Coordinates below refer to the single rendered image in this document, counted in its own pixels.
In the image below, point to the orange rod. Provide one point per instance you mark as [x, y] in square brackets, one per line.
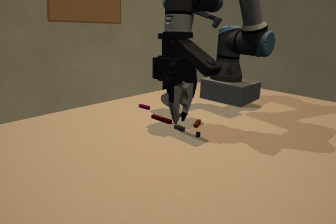
[197, 123]

